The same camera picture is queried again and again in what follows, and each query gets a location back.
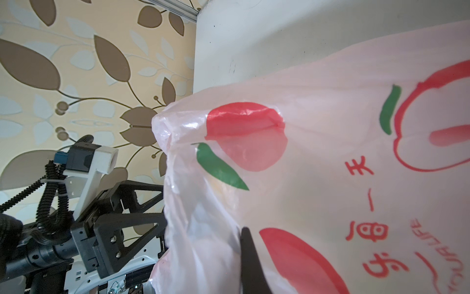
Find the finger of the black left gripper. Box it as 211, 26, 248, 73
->
93, 213, 167, 274
117, 180, 164, 213

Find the pink plastic bag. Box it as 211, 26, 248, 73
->
151, 21, 470, 294

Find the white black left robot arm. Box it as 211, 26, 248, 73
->
1, 135, 167, 294

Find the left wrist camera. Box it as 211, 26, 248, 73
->
53, 142, 118, 177

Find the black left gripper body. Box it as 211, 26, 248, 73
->
22, 182, 121, 278

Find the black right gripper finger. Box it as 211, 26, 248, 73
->
240, 227, 272, 294

